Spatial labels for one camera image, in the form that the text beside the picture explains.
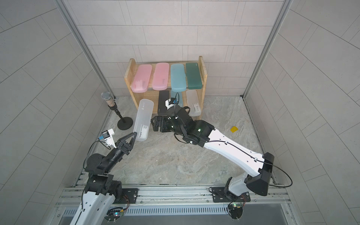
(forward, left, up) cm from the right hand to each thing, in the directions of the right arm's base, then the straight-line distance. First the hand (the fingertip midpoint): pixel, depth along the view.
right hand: (158, 121), depth 65 cm
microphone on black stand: (+21, +30, -28) cm, 46 cm away
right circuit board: (-33, -34, -30) cm, 57 cm away
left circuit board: (-31, +24, -29) cm, 49 cm away
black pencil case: (+27, 0, -9) cm, 28 cm away
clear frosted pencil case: (+2, +9, -4) cm, 10 cm away
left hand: (-3, +10, -6) cm, 12 cm away
